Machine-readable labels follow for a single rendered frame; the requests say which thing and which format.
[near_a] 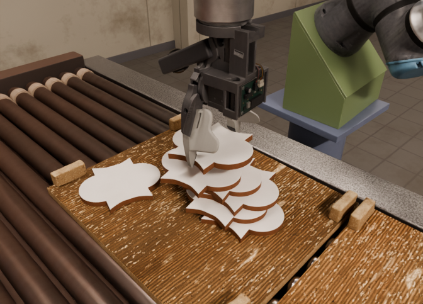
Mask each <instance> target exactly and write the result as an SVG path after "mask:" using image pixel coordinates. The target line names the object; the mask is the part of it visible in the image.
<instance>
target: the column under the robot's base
mask: <svg viewBox="0 0 423 304"><path fill-rule="evenodd" d="M284 91H285V89H284V88H283V89H281V90H279V91H276V92H275V93H272V94H270V95H268V96H266V102H265V103H264V102H262V103H261V104H260V105H259V106H257V107H259V108H262V109H264V110H266V111H268V112H270V113H272V114H274V115H276V116H279V117H281V118H283V119H285V120H287V121H289V122H290V125H289V130H288V138H290V139H292V140H295V141H297V142H300V143H301V144H303V145H306V146H308V147H311V148H313V149H315V150H318V151H320V152H322V153H325V154H327V155H329V156H331V157H334V158H336V159H339V160H341V159H342V153H343V150H344V145H345V142H346V137H347V136H348V135H350V134H351V133H352V132H354V131H356V130H357V129H358V128H360V127H362V126H363V125H365V124H367V123H368V122H369V121H371V120H372V119H374V118H376V117H377V116H378V115H380V114H382V113H383V112H385V111H386V110H387V109H388V108H389V105H390V104H389V103H386V102H384V101H381V100H379V99H377V100H375V101H374V102H373V103H371V104H370V105H369V106H368V107H366V108H365V109H364V110H363V111H361V112H360V113H359V114H357V115H356V116H355V117H354V118H352V119H351V120H349V121H348V122H347V123H346V124H345V125H343V126H342V127H340V129H336V128H333V127H330V126H328V125H325V124H323V123H321V122H318V121H315V120H313V119H310V118H307V117H305V116H302V115H299V114H297V113H294V112H292V111H289V110H286V109H284V108H283V98H284Z"/></svg>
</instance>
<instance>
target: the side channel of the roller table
mask: <svg viewBox="0 0 423 304"><path fill-rule="evenodd" d="M78 67H82V68H85V64H84V58H83V55H81V54H79V53H76V52H69V53H64V54H62V55H57V56H54V57H50V58H47V59H43V60H39V61H36V62H32V63H29V64H25V65H21V66H17V67H13V68H10V69H6V70H2V71H0V93H1V94H5V95H8V91H9V90H10V89H11V88H12V87H19V88H22V89H24V90H25V87H26V85H27V84H28V83H29V82H32V81H34V82H37V83H40V84H42V81H43V80H44V79H45V78H46V77H48V76H50V77H55V78H57V79H58V76H59V74H60V73H62V72H68V73H72V74H73V72H74V70H75V69H76V68H78Z"/></svg>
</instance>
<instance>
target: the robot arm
mask: <svg viewBox="0 0 423 304"><path fill-rule="evenodd" d="M193 3H194V17H195V18H196V31H197V32H198V33H199V34H201V35H204V36H207V37H209V38H206V39H204V40H201V41H199V42H196V43H194V44H192V45H190V46H188V47H185V48H182V49H180V48H175V49H172V50H171V51H170V52H169V53H168V54H167V55H166V56H165V57H162V58H160V59H159V60H158V63H159V66H160V68H161V71H162V73H163V74H168V73H170V72H173V73H177V74H180V73H183V72H184V71H186V70H187V69H188V67H189V66H190V65H193V64H197V66H196V67H194V72H193V73H192V75H191V77H190V80H191V82H190V83H189V84H188V90H187V93H186V95H185V97H184V101H183V105H182V109H181V133H182V134H183V146H184V152H185V155H186V160H187V163H188V165H189V166H190V167H193V166H194V164H195V159H196V155H197V153H196V152H206V153H211V154H214V153H216V152H217V151H218V149H219V145H220V142H219V140H218V138H217V137H216V136H215V134H214V133H213V132H212V121H213V114H212V112H211V111H210V110H209V109H203V104H204V105H208V106H211V107H212V108H216V109H218V111H219V112H221V113H223V116H225V118H226V119H227V127H228V129H229V130H231V131H233V132H237V133H239V130H240V123H241V122H246V123H259V121H260V120H259V117H258V115H257V114H255V113H254V112H253V111H251V110H252V109H254V108H255V107H256V106H259V105H260V104H261V103H262V102H264V103H265V102H266V93H267V85H268V71H269V67H265V66H263V65H261V64H258V63H256V47H257V40H258V39H260V38H263V37H264V32H265V26H263V25H258V24H254V23H252V19H251V18H252V17H253V16H254V0H193ZM314 22H315V27H316V29H317V32H318V34H319V36H320V37H321V39H322V41H323V42H324V43H325V44H326V46H327V47H328V48H329V49H330V50H332V51H333V52H334V53H336V54H337V55H339V56H341V57H350V56H352V55H353V54H355V53H356V52H358V51H359V50H360V49H361V47H362V46H363V45H364V44H365V43H366V42H367V40H368V39H369V38H370V36H371V35H372V34H373V33H374V32H376V35H377V37H378V41H379V43H380V46H381V49H382V52H383V55H384V58H385V60H386V65H387V66H388V68H389V71H390V74H391V75H392V76H393V77H394V78H396V79H410V78H414V77H419V76H423V0H328V1H326V2H324V3H323V4H321V5H320V6H319V7H318V8H317V9H316V10H315V14H314ZM263 90H264V91H263Z"/></svg>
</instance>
